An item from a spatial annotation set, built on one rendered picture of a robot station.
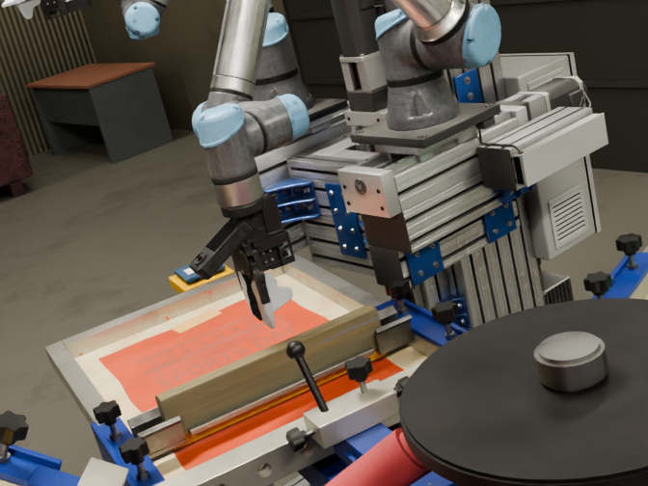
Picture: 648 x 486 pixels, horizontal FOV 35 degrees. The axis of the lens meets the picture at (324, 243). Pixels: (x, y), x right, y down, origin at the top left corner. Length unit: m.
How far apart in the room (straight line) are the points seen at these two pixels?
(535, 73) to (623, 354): 1.60
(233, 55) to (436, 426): 1.01
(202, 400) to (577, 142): 0.97
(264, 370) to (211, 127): 0.42
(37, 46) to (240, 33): 8.13
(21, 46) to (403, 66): 7.93
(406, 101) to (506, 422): 1.27
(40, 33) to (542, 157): 8.08
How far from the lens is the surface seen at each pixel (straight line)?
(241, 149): 1.60
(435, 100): 2.07
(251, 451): 1.49
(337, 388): 1.78
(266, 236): 1.66
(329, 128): 2.52
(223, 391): 1.71
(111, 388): 2.04
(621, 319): 1.01
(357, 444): 1.44
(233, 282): 2.30
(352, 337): 1.78
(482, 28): 1.95
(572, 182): 2.62
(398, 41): 2.04
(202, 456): 1.70
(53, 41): 9.93
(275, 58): 2.44
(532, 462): 0.82
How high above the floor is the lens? 1.77
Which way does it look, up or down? 19 degrees down
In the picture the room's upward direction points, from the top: 14 degrees counter-clockwise
